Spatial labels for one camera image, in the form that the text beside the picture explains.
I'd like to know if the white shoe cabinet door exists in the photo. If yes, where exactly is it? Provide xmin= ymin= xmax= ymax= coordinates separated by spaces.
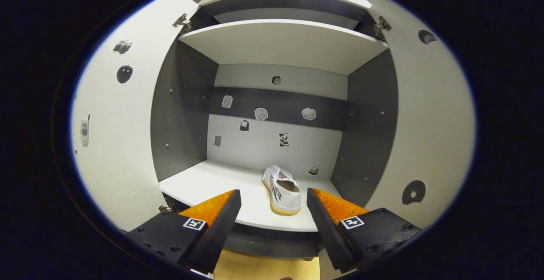
xmin=365 ymin=8 xmax=476 ymax=230
xmin=70 ymin=0 xmax=200 ymax=234

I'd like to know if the white canvas shoe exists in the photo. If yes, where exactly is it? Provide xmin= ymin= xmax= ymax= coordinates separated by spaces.
xmin=262 ymin=164 xmax=302 ymax=216

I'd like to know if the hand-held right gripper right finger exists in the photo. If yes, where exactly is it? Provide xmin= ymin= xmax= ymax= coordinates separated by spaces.
xmin=306 ymin=187 xmax=422 ymax=274

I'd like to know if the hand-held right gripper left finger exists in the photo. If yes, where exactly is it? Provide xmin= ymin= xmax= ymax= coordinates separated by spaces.
xmin=127 ymin=189 xmax=242 ymax=275

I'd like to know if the white grey shoe cabinet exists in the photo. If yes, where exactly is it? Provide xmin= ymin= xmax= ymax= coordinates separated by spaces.
xmin=151 ymin=0 xmax=399 ymax=260

